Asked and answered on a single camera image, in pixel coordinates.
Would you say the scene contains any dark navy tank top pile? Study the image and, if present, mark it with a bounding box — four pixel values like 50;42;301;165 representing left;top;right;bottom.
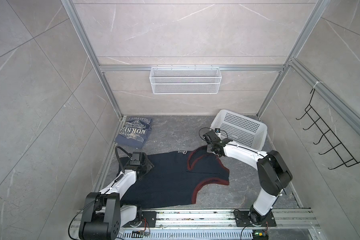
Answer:
121;146;230;209

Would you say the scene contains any blue-grey tank top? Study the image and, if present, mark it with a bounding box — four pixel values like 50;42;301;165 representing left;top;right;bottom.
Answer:
115;116;153;149

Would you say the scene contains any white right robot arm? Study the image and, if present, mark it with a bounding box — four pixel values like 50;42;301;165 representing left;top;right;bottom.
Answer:
207;139;293;226

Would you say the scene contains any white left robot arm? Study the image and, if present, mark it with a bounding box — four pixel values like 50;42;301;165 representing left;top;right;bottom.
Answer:
79;160;154;240

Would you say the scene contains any white plastic laundry basket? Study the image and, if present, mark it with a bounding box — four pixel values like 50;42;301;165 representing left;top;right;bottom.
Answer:
211;110;268;151

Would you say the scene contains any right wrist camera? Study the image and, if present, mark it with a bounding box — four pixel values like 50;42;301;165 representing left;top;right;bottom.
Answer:
202;129;221;145

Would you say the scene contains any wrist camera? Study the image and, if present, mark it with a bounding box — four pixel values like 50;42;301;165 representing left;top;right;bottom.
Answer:
202;129;221;145
129;152;147;166

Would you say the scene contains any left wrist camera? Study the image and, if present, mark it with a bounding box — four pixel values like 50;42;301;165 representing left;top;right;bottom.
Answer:
129;152;147;166

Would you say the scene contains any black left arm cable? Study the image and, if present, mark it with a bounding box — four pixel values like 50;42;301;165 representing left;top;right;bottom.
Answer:
114;145;131;175

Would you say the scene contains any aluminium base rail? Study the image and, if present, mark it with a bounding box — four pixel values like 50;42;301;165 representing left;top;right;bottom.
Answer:
70;208;322;232

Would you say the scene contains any grey slotted cable duct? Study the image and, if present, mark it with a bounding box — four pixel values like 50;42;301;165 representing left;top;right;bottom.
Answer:
118;229;254;240

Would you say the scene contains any white wire mesh wall basket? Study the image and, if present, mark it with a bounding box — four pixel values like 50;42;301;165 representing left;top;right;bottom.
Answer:
149;67;222;95

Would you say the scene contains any black wire hook rack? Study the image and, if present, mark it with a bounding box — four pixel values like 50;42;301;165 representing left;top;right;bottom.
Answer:
296;89;360;170

